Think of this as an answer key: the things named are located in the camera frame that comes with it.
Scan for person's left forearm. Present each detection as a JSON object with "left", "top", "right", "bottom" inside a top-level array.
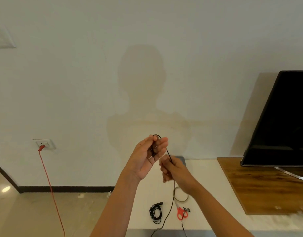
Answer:
[{"left": 90, "top": 169, "right": 141, "bottom": 237}]

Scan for red power cable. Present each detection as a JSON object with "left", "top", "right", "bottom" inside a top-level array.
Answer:
[{"left": 38, "top": 145, "right": 66, "bottom": 237}]

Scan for black television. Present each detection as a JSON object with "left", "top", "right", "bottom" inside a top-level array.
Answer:
[{"left": 240, "top": 70, "right": 303, "bottom": 168}]

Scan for silver television stand leg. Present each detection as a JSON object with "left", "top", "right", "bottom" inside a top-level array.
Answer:
[{"left": 274, "top": 167, "right": 303, "bottom": 182}]

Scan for wooden board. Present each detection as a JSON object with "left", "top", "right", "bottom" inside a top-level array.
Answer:
[{"left": 217, "top": 157, "right": 303, "bottom": 216}]

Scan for person's right hand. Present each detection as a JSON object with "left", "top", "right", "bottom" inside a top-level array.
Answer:
[{"left": 159, "top": 155, "right": 201, "bottom": 195}]

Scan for clear tape roll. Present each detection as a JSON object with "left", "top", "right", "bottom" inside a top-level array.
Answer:
[{"left": 173, "top": 186, "right": 190, "bottom": 203}]

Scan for person's right forearm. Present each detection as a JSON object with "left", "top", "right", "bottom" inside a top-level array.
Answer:
[{"left": 188, "top": 182, "right": 255, "bottom": 237}]

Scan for black earphone cable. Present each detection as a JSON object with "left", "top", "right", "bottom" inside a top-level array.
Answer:
[{"left": 149, "top": 134, "right": 191, "bottom": 237}]

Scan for grey lidded container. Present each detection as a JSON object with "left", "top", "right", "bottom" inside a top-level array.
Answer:
[{"left": 175, "top": 155, "right": 187, "bottom": 169}]

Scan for white wall switch panel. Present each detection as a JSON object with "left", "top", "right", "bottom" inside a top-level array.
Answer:
[{"left": 0, "top": 26, "right": 17, "bottom": 49}]

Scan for red scissors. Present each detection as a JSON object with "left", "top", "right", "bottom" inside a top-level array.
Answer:
[{"left": 176, "top": 206, "right": 189, "bottom": 221}]

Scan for person's left hand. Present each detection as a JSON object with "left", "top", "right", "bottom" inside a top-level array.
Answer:
[{"left": 123, "top": 135, "right": 169, "bottom": 182}]

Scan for white wall socket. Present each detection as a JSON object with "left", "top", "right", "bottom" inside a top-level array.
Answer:
[{"left": 32, "top": 138, "right": 57, "bottom": 150}]

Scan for black earphones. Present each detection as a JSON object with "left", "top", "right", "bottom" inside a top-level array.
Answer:
[{"left": 149, "top": 201, "right": 165, "bottom": 224}]

